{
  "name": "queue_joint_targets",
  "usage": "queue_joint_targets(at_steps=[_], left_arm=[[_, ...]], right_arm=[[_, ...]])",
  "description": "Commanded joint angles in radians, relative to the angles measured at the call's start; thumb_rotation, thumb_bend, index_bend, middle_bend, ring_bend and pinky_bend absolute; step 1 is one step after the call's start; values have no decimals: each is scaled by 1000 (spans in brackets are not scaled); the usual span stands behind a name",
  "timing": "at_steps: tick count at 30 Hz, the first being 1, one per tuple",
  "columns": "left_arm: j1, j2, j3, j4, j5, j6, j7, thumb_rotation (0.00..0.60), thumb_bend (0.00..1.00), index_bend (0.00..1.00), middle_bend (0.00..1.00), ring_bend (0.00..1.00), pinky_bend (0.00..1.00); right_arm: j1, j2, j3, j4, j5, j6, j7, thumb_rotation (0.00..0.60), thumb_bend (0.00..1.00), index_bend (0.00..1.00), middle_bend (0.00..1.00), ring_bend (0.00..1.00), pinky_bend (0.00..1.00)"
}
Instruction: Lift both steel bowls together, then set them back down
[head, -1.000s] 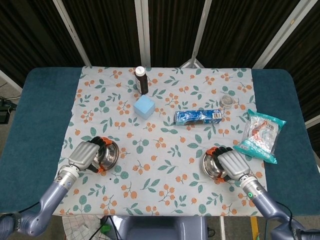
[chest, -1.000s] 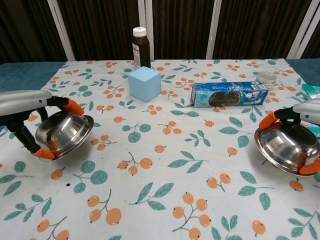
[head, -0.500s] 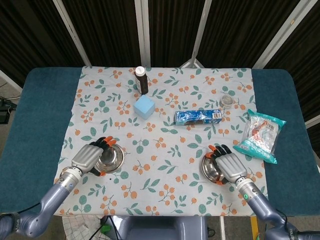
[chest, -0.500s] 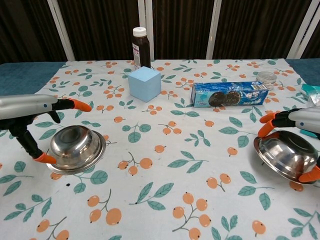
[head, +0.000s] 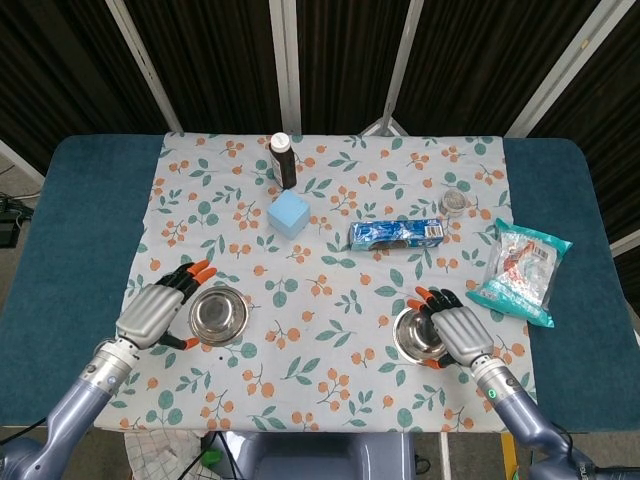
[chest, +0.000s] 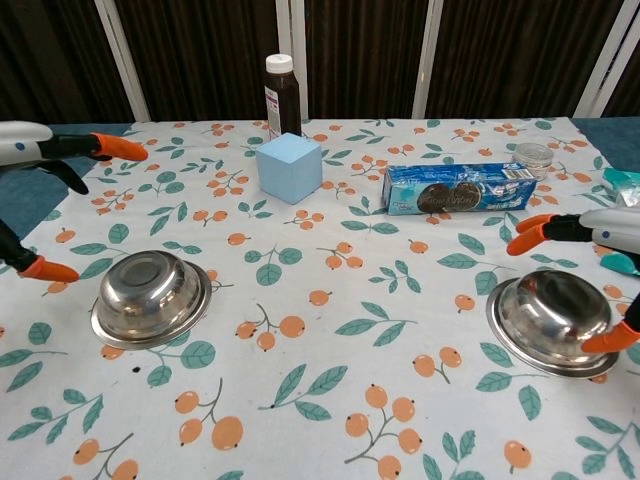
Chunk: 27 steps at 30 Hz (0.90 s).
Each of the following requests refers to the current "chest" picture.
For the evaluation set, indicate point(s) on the clear round plastic container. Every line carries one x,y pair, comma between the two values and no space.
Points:
532,159

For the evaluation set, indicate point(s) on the floral print tablecloth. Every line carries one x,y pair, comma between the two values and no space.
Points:
320,325

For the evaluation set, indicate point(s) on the teal snack bag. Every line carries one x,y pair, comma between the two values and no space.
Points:
625,187

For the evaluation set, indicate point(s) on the white partition frame post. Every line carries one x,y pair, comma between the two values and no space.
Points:
429,55
607,55
125,60
292,30

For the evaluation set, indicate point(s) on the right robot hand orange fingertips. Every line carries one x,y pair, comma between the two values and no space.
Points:
615,227

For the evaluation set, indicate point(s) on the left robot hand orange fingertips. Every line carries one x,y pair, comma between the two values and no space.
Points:
25,142

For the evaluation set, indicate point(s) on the small stainless steel bowl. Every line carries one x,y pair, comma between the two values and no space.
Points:
150,300
550,320

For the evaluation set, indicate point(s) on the brown bottle white cap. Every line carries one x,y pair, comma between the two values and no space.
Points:
285,105

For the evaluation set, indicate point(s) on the light blue cube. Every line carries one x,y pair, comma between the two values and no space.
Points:
287,170

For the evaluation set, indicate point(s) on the blue cookie box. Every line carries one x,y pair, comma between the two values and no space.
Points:
465,190

